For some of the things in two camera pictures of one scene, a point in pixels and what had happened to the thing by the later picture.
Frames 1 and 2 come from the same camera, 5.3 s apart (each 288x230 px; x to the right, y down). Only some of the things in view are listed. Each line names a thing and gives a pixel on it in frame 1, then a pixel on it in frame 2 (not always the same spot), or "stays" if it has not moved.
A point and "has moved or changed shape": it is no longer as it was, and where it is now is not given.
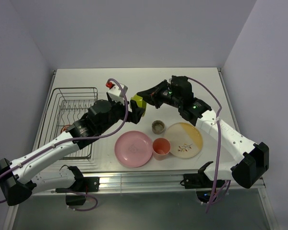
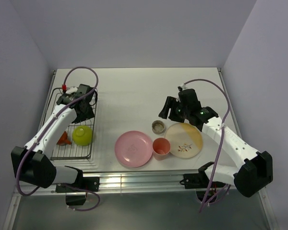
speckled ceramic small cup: x=158 y=127 stays
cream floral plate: x=186 y=141 stays
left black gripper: x=135 y=116 to x=89 y=115
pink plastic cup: x=161 y=148 stays
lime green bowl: x=140 y=102 has moved or changed shape
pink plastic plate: x=133 y=149 stays
